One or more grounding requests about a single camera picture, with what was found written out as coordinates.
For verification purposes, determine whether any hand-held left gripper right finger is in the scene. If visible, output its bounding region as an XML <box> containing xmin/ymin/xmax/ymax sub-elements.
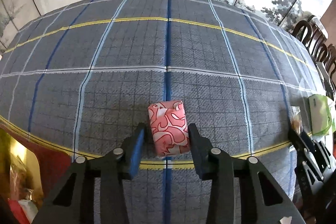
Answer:
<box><xmin>187</xmin><ymin>123</ymin><xmax>306</xmax><ymax>224</ymax></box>

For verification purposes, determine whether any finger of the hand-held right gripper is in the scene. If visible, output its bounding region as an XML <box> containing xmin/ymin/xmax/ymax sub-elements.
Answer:
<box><xmin>288</xmin><ymin>130</ymin><xmax>303</xmax><ymax>151</ymax></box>
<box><xmin>299</xmin><ymin>132</ymin><xmax>315</xmax><ymax>152</ymax></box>

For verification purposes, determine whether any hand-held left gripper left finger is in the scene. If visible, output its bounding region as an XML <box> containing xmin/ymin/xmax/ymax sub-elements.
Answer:
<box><xmin>33</xmin><ymin>123</ymin><xmax>147</xmax><ymax>224</ymax></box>

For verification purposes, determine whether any small white snack packet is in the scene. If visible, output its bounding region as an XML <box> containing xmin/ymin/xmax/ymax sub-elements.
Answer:
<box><xmin>289</xmin><ymin>106</ymin><xmax>303</xmax><ymax>134</ymax></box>

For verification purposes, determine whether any pink patterned snack packet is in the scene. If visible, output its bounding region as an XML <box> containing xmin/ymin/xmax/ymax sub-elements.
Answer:
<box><xmin>148</xmin><ymin>100</ymin><xmax>190</xmax><ymax>159</ymax></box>

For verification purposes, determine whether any red and gold tin box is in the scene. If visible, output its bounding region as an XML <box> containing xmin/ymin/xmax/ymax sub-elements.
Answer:
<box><xmin>0</xmin><ymin>123</ymin><xmax>72</xmax><ymax>224</ymax></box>

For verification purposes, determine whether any green tissue pack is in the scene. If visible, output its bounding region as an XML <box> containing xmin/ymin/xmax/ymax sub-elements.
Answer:
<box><xmin>308</xmin><ymin>94</ymin><xmax>336</xmax><ymax>136</ymax></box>

